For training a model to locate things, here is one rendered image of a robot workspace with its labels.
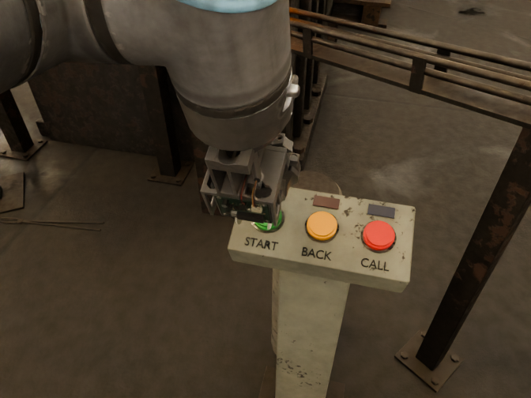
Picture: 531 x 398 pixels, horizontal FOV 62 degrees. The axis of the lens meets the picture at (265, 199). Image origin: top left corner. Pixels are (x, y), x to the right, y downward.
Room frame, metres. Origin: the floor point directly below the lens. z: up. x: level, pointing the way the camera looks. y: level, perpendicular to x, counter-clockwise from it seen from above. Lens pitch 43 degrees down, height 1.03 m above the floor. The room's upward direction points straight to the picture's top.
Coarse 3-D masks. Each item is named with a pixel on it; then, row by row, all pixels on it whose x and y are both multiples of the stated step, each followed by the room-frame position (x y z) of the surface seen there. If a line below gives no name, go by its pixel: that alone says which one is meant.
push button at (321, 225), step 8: (312, 216) 0.42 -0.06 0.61; (320, 216) 0.42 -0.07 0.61; (328, 216) 0.42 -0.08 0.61; (312, 224) 0.41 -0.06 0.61; (320, 224) 0.41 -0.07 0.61; (328, 224) 0.41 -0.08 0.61; (336, 224) 0.41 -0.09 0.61; (312, 232) 0.40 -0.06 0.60; (320, 232) 0.40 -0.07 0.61; (328, 232) 0.40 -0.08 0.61
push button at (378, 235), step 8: (368, 224) 0.40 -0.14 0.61; (376, 224) 0.40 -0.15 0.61; (384, 224) 0.40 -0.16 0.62; (368, 232) 0.39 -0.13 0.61; (376, 232) 0.39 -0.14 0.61; (384, 232) 0.39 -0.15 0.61; (392, 232) 0.39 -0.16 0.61; (368, 240) 0.38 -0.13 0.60; (376, 240) 0.38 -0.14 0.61; (384, 240) 0.38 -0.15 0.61; (392, 240) 0.38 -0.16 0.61; (376, 248) 0.37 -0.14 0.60; (384, 248) 0.37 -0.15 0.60
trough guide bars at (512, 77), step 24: (312, 24) 0.92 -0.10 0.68; (336, 24) 0.88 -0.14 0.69; (360, 24) 0.83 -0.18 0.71; (312, 48) 0.83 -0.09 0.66; (336, 48) 0.79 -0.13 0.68; (384, 48) 0.71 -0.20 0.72; (408, 48) 0.75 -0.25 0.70; (456, 48) 0.68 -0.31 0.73; (432, 72) 0.64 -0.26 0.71; (480, 72) 0.59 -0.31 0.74; (504, 72) 0.62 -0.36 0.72; (504, 96) 0.55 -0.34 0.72; (528, 96) 0.53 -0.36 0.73
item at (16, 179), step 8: (8, 176) 1.23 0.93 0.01; (16, 176) 1.23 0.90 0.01; (0, 184) 1.18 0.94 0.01; (8, 184) 1.18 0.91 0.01; (16, 184) 1.18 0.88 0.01; (0, 192) 1.13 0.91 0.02; (8, 192) 1.14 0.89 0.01; (16, 192) 1.14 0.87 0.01; (0, 200) 1.10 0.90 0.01; (8, 200) 1.10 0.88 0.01; (16, 200) 1.10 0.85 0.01; (0, 208) 1.06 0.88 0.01; (8, 208) 1.06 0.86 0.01; (16, 208) 1.06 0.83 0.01
